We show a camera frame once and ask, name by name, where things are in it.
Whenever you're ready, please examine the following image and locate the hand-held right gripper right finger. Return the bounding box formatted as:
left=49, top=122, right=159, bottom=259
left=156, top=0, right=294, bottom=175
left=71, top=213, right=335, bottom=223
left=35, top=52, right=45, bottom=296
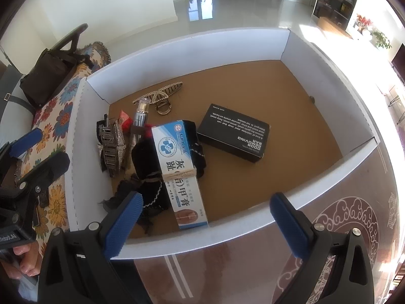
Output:
left=270, top=193, right=375, bottom=304

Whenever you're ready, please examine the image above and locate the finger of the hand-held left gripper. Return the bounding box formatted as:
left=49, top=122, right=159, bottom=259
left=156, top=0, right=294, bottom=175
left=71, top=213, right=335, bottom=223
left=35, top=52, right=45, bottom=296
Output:
left=0, top=130, right=42, bottom=165
left=17, top=154, right=70, bottom=194

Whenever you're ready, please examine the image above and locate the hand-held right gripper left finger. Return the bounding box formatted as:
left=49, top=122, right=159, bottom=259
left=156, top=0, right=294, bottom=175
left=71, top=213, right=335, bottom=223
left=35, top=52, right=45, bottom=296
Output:
left=38, top=193, right=144, bottom=304

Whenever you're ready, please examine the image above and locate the black bow hair clip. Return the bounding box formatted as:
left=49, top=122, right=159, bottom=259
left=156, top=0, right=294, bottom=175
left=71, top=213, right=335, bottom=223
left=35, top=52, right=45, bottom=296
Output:
left=101, top=177, right=159, bottom=235

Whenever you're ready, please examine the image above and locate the rhinestone bow hair clip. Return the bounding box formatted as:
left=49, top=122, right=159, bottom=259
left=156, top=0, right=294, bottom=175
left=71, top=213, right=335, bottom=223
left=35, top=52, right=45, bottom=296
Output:
left=96, top=119, right=127, bottom=178

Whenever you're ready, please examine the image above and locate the black lace-trimmed cloth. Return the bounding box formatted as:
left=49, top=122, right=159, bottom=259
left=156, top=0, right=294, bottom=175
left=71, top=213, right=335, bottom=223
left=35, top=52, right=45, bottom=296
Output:
left=131, top=120, right=208, bottom=211

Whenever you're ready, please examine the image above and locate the blue and white ointment box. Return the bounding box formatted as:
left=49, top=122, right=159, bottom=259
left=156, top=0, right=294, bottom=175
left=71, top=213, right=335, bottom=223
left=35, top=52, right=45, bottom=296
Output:
left=151, top=120, right=210, bottom=231

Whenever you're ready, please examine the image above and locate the red snack packet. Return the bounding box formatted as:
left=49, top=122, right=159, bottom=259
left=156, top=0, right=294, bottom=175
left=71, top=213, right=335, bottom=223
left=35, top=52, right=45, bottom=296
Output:
left=118, top=110, right=152, bottom=137

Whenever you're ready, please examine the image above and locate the gold and silver cosmetic tube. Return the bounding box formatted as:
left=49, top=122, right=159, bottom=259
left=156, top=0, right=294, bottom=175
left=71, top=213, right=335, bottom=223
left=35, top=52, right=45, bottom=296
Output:
left=129, top=98, right=152, bottom=148

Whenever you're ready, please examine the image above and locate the black soap box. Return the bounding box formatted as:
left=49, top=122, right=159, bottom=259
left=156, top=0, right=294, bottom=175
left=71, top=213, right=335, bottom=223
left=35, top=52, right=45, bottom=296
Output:
left=197, top=103, right=270, bottom=163

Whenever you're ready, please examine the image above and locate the gold rhinestone claw clip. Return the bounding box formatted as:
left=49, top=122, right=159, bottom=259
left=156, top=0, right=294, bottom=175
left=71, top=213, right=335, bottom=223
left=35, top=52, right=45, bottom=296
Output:
left=133, top=82, right=183, bottom=115

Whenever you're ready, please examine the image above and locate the white cardboard box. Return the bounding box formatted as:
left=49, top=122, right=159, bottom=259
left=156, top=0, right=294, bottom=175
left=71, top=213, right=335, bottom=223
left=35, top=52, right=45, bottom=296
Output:
left=65, top=27, right=380, bottom=260

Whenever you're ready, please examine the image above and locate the brown patterned glass desktop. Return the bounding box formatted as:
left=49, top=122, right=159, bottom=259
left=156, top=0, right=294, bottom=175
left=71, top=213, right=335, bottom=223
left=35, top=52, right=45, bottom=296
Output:
left=133, top=139, right=405, bottom=304

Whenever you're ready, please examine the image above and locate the person's left hand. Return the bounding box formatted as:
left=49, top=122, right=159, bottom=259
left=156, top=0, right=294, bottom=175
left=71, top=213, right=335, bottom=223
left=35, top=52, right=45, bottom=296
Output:
left=0, top=242, right=43, bottom=279

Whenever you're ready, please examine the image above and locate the floral blanket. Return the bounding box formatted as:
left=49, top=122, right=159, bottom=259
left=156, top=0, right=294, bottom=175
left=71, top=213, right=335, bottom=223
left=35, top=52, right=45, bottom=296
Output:
left=14, top=41, right=111, bottom=238

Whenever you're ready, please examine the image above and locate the black handbag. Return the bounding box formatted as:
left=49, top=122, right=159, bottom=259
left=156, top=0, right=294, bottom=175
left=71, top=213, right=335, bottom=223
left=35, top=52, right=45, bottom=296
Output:
left=19, top=24, right=92, bottom=108

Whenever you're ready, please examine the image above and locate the black television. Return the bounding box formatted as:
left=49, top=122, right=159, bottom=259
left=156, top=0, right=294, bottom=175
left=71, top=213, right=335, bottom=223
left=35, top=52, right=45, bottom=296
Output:
left=392, top=43, right=405, bottom=86

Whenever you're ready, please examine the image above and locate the green potted plant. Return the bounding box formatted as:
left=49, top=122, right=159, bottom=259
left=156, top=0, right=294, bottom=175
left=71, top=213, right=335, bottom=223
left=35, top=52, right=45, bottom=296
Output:
left=372, top=31, right=393, bottom=49

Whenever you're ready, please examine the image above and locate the red flower plant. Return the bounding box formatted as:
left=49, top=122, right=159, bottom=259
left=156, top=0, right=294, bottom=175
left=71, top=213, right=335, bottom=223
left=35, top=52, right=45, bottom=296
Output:
left=354, top=14, right=373, bottom=34

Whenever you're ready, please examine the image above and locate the dark glass display cabinet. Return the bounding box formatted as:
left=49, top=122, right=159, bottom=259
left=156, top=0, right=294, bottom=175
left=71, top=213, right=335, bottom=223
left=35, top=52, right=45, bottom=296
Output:
left=312, top=0, right=363, bottom=29

